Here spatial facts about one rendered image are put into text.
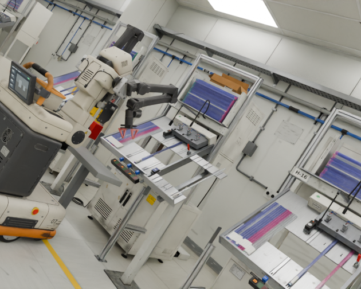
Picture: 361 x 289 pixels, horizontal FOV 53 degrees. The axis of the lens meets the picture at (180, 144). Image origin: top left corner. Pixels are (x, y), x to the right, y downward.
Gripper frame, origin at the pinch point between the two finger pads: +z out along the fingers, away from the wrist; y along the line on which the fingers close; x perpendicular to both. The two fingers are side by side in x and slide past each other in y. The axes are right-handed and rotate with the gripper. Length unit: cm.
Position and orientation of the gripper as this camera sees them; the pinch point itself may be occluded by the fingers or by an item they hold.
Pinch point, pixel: (128, 137)
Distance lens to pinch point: 259.6
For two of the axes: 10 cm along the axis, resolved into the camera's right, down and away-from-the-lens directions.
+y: -8.2, -0.8, 5.7
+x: -5.8, 0.1, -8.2
